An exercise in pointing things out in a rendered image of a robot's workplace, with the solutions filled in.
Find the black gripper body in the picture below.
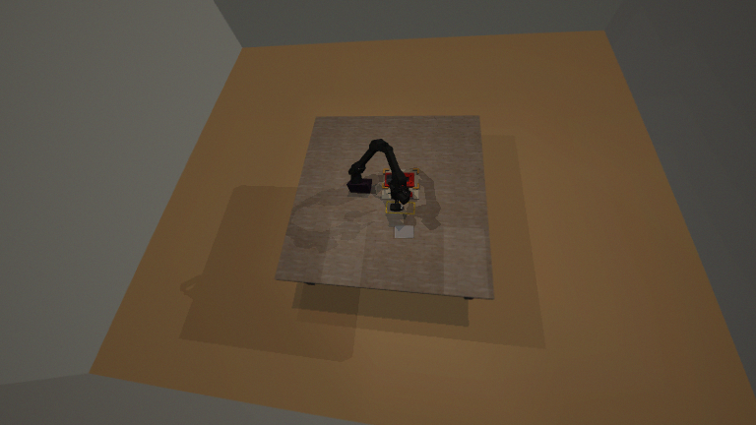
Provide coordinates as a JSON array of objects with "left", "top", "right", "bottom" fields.
[{"left": 390, "top": 194, "right": 401, "bottom": 212}]

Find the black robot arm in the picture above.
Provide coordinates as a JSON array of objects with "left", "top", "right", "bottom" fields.
[{"left": 348, "top": 139, "right": 410, "bottom": 205}]

